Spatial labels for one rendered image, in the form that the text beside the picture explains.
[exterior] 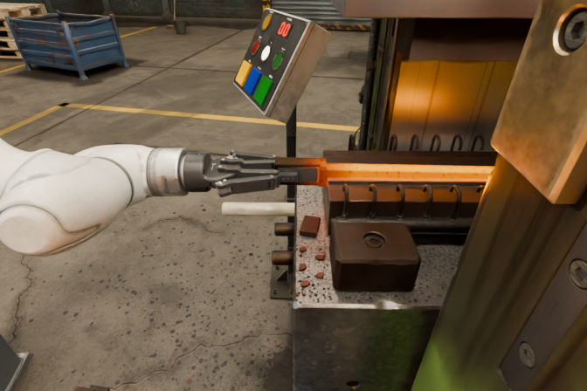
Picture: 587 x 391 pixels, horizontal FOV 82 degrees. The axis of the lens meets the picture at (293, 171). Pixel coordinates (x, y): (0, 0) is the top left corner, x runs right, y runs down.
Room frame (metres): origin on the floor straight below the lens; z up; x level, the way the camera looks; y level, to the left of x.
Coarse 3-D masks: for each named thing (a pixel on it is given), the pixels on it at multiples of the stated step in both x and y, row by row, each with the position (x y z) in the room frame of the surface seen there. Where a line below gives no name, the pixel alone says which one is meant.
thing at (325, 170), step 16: (288, 160) 0.53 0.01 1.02; (304, 160) 0.53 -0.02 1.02; (320, 160) 0.53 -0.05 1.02; (320, 176) 0.50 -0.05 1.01; (336, 176) 0.51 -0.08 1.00; (352, 176) 0.51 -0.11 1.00; (368, 176) 0.51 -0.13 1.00; (384, 176) 0.51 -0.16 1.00; (400, 176) 0.50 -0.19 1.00; (416, 176) 0.50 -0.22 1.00; (432, 176) 0.50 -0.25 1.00; (448, 176) 0.50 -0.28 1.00; (464, 176) 0.50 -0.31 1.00; (480, 176) 0.50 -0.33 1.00
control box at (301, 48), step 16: (272, 16) 1.17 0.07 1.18; (288, 16) 1.07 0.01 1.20; (256, 32) 1.22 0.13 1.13; (272, 32) 1.11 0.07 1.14; (288, 32) 1.01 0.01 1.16; (304, 32) 0.94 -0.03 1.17; (320, 32) 0.96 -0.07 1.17; (272, 48) 1.06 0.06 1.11; (288, 48) 0.97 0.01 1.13; (304, 48) 0.94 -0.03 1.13; (320, 48) 0.96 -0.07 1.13; (256, 64) 1.10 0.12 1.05; (272, 64) 1.01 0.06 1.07; (288, 64) 0.92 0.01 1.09; (304, 64) 0.94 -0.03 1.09; (272, 80) 0.95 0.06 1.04; (288, 80) 0.92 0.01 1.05; (304, 80) 0.94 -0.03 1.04; (272, 96) 0.91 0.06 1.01; (288, 96) 0.92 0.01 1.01; (272, 112) 0.90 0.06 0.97; (288, 112) 0.92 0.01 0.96
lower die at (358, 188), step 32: (352, 160) 0.58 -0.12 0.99; (384, 160) 0.58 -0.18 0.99; (416, 160) 0.58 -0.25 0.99; (448, 160) 0.58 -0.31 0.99; (480, 160) 0.58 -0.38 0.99; (352, 192) 0.47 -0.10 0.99; (384, 192) 0.47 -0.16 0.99; (416, 192) 0.47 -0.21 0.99; (448, 192) 0.47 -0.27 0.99; (480, 192) 0.47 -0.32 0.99
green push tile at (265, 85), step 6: (264, 78) 0.99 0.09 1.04; (264, 84) 0.97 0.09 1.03; (270, 84) 0.94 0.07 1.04; (258, 90) 0.98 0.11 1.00; (264, 90) 0.95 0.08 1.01; (270, 90) 0.93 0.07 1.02; (258, 96) 0.96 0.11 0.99; (264, 96) 0.93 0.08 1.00; (258, 102) 0.94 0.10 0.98; (264, 102) 0.92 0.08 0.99
